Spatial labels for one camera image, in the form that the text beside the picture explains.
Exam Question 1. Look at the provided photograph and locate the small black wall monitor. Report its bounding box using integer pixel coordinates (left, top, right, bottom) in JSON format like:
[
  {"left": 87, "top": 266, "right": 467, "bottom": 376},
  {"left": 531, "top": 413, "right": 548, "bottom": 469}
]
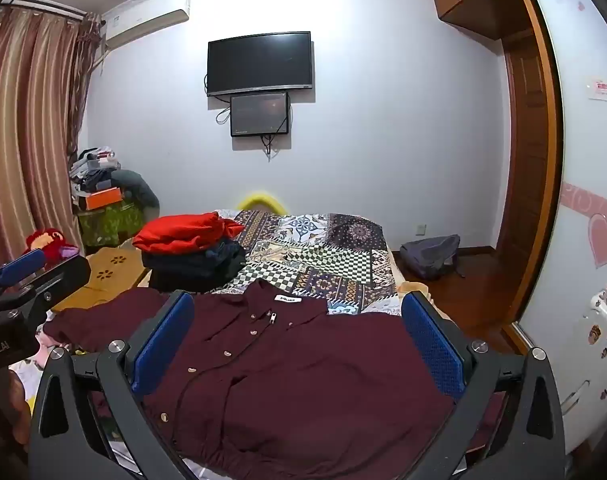
[{"left": 230, "top": 91, "right": 291, "bottom": 138}]

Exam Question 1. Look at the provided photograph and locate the folded red garment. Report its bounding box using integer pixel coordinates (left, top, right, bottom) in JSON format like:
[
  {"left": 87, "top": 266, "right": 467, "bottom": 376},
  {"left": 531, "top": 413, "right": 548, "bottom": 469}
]
[{"left": 132, "top": 212, "right": 247, "bottom": 257}]

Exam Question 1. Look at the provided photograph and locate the yellow plastic item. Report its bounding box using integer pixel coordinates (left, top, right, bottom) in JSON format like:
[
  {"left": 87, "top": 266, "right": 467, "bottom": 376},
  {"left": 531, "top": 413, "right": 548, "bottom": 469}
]
[{"left": 237, "top": 190, "right": 289, "bottom": 214}]

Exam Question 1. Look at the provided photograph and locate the red plush toy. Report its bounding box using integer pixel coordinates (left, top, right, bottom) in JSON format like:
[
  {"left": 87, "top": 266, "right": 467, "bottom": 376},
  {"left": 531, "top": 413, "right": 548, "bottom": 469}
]
[{"left": 24, "top": 227, "right": 79, "bottom": 266}]

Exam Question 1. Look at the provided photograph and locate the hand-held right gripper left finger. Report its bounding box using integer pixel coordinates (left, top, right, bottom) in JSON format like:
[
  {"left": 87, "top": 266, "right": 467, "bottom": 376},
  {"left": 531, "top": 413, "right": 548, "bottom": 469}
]
[{"left": 28, "top": 291, "right": 200, "bottom": 480}]

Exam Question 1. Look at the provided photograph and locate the white floral bed sheet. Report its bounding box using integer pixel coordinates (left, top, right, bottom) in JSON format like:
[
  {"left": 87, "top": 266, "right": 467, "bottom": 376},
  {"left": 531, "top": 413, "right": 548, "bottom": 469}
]
[{"left": 8, "top": 329, "right": 52, "bottom": 412}]

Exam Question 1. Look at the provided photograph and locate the folded black garment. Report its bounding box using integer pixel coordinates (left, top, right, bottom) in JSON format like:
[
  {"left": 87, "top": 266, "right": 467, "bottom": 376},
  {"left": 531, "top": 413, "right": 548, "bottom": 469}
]
[{"left": 143, "top": 259, "right": 247, "bottom": 294}]

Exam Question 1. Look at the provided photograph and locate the dark grey bag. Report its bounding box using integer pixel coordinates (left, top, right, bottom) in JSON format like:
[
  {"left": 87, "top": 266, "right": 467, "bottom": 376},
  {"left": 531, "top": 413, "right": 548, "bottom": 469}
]
[{"left": 110, "top": 169, "right": 160, "bottom": 209}]

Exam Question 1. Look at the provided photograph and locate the black wall television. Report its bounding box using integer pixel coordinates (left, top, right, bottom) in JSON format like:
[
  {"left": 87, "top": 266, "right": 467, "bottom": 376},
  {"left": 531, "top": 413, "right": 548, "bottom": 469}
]
[{"left": 206, "top": 31, "right": 314, "bottom": 97}]

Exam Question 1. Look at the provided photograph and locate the white air conditioner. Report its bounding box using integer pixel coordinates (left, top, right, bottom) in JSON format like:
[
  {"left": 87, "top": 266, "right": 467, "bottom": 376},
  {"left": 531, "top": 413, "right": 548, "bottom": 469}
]
[{"left": 103, "top": 7, "right": 189, "bottom": 52}]

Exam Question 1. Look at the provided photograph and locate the folded dark blue garment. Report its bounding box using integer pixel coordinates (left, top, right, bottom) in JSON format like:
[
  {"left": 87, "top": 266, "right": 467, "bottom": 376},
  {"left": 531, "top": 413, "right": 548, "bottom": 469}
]
[{"left": 142, "top": 240, "right": 247, "bottom": 275}]

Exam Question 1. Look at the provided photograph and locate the white suitcase with stickers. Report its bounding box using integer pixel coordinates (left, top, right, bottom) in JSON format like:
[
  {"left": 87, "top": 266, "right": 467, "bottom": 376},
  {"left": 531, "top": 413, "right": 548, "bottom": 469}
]
[{"left": 558, "top": 280, "right": 607, "bottom": 457}]

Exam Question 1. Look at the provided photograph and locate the green patterned cloth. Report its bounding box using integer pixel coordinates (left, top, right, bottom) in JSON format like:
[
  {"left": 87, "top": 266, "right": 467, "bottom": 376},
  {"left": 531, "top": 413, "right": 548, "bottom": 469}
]
[{"left": 78, "top": 200, "right": 149, "bottom": 249}]

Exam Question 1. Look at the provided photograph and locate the maroon button shirt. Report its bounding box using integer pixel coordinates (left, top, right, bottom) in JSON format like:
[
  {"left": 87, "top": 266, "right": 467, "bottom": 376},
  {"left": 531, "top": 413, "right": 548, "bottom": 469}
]
[{"left": 43, "top": 280, "right": 507, "bottom": 480}]

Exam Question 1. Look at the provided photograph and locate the brown wooden door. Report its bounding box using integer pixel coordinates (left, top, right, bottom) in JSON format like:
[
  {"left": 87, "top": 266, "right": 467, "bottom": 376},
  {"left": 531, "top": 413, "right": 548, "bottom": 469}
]
[{"left": 493, "top": 30, "right": 550, "bottom": 262}]

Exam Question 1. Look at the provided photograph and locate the orange box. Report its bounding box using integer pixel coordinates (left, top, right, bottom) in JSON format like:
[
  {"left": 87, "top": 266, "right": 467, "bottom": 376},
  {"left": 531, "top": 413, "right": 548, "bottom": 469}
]
[{"left": 83, "top": 186, "right": 123, "bottom": 210}]

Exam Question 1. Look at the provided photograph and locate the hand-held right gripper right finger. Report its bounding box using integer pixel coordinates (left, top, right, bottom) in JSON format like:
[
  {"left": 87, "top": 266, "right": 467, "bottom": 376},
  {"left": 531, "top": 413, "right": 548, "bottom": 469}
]
[{"left": 402, "top": 290, "right": 567, "bottom": 480}]

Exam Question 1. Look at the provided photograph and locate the curtain rail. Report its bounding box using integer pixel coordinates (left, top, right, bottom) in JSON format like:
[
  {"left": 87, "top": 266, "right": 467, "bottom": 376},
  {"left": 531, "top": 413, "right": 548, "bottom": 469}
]
[{"left": 6, "top": 0, "right": 87, "bottom": 22}]

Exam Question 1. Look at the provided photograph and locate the striped brown curtain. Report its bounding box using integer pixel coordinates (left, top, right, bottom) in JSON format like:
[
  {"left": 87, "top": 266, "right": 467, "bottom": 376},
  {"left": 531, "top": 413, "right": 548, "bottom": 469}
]
[{"left": 0, "top": 7, "right": 102, "bottom": 272}]

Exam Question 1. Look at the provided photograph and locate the grey backpack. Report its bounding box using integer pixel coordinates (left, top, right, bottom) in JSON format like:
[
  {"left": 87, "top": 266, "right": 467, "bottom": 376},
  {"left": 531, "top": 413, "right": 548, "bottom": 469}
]
[{"left": 399, "top": 234, "right": 465, "bottom": 281}]

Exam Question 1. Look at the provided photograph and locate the black hanging cable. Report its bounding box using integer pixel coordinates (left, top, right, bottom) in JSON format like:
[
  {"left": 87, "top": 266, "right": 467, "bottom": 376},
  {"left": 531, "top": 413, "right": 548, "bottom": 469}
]
[{"left": 260, "top": 132, "right": 280, "bottom": 162}]

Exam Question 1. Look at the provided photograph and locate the patchwork patterned blanket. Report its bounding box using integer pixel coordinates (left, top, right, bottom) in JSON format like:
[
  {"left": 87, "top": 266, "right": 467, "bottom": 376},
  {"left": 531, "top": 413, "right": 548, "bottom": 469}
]
[{"left": 206, "top": 209, "right": 405, "bottom": 316}]

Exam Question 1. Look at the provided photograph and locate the pink heart sticker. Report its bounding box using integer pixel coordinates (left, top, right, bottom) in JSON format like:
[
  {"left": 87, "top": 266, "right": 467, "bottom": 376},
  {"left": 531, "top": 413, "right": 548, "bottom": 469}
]
[{"left": 587, "top": 212, "right": 607, "bottom": 269}]

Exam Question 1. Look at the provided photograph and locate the white sliding wardrobe door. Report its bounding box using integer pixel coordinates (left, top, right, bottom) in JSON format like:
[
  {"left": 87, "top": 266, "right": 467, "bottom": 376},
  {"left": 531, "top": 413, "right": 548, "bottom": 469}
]
[{"left": 508, "top": 0, "right": 607, "bottom": 461}]

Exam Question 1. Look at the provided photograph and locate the pile of mixed clothes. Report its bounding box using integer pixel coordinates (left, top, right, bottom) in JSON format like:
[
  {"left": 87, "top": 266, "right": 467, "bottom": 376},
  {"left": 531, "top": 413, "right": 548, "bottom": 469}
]
[{"left": 68, "top": 146, "right": 122, "bottom": 196}]

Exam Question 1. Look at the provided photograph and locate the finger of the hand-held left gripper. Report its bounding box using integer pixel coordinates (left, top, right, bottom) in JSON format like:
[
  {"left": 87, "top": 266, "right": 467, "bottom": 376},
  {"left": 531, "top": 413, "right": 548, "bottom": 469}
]
[
  {"left": 0, "top": 257, "right": 92, "bottom": 322},
  {"left": 0, "top": 248, "right": 47, "bottom": 302}
]

